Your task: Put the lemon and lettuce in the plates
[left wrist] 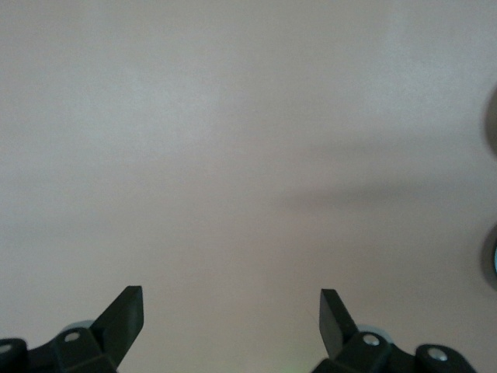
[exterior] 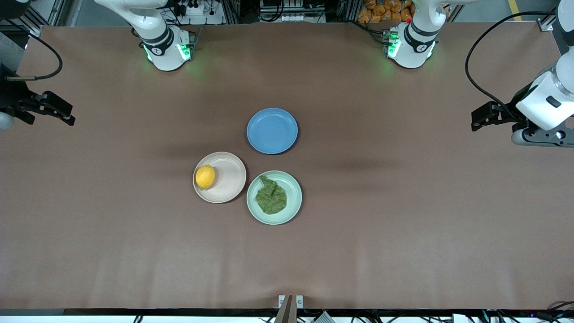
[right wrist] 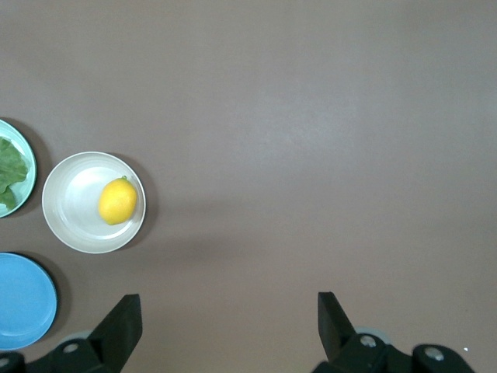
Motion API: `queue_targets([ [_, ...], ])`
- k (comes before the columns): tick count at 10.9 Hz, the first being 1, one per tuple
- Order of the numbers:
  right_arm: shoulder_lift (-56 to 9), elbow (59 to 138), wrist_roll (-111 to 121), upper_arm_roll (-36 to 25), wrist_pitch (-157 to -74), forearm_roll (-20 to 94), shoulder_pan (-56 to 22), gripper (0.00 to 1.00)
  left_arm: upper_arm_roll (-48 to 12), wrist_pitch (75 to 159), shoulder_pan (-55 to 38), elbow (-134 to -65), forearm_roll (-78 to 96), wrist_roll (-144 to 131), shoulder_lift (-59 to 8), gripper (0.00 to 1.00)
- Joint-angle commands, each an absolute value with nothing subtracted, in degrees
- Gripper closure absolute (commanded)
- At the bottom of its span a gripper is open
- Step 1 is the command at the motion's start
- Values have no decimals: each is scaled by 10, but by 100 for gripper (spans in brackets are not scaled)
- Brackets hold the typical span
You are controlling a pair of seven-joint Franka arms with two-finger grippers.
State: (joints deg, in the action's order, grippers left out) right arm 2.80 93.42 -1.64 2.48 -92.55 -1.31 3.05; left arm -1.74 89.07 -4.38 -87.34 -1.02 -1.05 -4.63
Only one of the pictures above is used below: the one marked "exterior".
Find beige plate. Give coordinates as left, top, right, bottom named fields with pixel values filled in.
left=193, top=152, right=247, bottom=204

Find metal table edge bracket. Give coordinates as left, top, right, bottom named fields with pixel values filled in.
left=274, top=295, right=304, bottom=323

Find yellow lemon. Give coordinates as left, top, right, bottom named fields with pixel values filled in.
left=196, top=165, right=216, bottom=190

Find grey device with white connectors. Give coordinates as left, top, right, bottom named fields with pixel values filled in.
left=259, top=0, right=327, bottom=24

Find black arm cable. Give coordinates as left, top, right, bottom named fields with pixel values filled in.
left=465, top=11, right=565, bottom=117
left=5, top=32, right=63, bottom=81

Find aluminium frame post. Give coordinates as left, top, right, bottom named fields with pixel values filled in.
left=538, top=0, right=574, bottom=32
left=18, top=0, right=72, bottom=37

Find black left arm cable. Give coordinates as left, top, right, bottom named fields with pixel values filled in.
left=465, top=11, right=565, bottom=117

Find light green plate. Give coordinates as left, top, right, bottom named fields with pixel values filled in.
left=246, top=170, right=303, bottom=225

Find pile of orange objects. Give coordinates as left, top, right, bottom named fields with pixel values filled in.
left=358, top=0, right=414, bottom=24

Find blue plate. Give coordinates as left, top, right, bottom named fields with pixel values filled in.
left=246, top=108, right=299, bottom=155

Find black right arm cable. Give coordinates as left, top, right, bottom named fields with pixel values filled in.
left=5, top=32, right=63, bottom=81

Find white power strip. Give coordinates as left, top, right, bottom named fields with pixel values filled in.
left=177, top=0, right=225, bottom=25

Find green lettuce leaf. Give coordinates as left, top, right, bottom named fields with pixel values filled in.
left=255, top=175, right=287, bottom=214

